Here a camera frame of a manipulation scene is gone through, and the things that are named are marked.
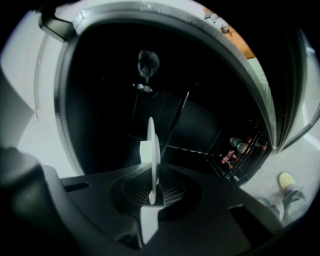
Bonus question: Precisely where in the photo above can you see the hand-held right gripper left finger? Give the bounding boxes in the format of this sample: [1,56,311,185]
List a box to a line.
[0,146,153,252]

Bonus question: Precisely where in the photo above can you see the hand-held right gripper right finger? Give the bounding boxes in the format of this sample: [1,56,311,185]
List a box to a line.
[143,162,285,254]

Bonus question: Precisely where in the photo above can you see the white plate item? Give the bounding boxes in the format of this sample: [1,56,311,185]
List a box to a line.
[138,116,162,206]

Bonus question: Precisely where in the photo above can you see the row of red-capped bottles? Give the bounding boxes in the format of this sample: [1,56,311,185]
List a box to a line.
[220,136,268,169]

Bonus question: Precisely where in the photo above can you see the black door shelf rack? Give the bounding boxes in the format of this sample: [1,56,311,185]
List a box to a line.
[207,131,270,184]

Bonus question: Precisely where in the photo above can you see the teal shoe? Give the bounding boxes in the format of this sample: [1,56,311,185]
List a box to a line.
[257,197,281,219]

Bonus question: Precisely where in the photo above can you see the yellow shoe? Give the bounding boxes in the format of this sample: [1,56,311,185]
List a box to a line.
[278,171,298,195]

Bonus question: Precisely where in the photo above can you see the person's leg in grey trousers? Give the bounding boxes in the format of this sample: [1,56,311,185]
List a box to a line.
[281,184,309,222]

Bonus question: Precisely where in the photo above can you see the black interior drawer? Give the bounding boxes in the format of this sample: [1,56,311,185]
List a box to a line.
[128,89,226,157]

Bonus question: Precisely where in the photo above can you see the white refrigerator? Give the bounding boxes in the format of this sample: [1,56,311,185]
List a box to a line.
[0,0,279,181]

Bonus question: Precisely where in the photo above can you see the small metal clip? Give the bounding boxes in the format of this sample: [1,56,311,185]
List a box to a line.
[132,82,154,94]

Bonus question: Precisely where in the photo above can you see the white refrigerator door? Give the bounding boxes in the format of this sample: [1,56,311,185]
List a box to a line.
[246,24,320,154]

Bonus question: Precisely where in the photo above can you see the orange wooden board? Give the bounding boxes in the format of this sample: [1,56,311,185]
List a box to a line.
[226,23,257,60]

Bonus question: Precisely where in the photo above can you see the grey cloth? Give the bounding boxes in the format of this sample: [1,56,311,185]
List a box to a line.
[203,9,230,33]

